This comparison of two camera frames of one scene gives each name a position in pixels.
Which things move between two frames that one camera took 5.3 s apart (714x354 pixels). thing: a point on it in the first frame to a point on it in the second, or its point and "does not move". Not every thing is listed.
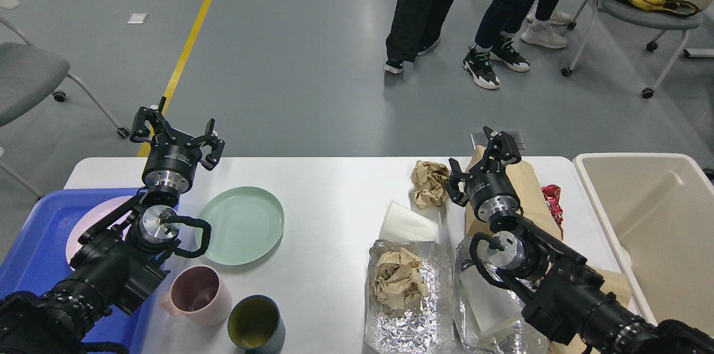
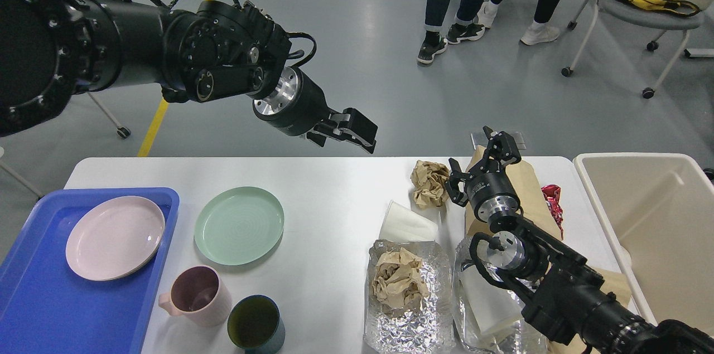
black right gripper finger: [458, 197] does not move
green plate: [246, 223] does not move
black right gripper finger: [501, 147] does not move
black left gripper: [172, 166] to [297, 106]
